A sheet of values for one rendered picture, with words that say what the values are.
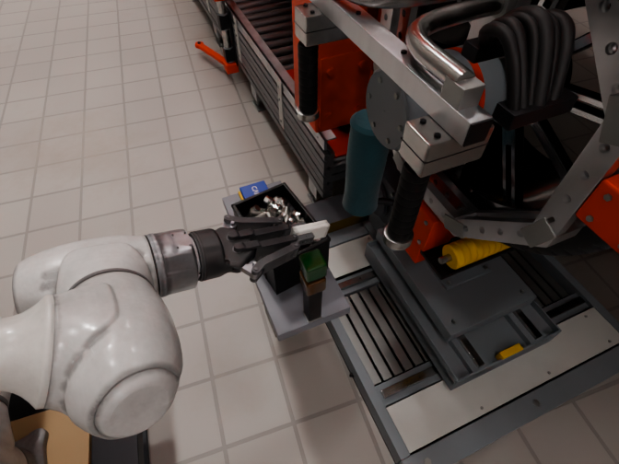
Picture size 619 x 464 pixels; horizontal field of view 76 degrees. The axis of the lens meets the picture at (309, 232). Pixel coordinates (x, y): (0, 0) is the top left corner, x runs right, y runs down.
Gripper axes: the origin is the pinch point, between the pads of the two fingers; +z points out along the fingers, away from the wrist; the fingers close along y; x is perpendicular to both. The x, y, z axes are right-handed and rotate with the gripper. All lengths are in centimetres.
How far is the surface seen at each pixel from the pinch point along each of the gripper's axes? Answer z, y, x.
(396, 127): 11.2, 1.2, -19.1
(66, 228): -37, 96, 83
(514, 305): 67, -18, 29
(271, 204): 4.1, 19.5, 11.5
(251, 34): 49, 133, 17
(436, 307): 48, -8, 35
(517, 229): 27.0, -17.8, -10.9
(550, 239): 25.3, -22.9, -14.2
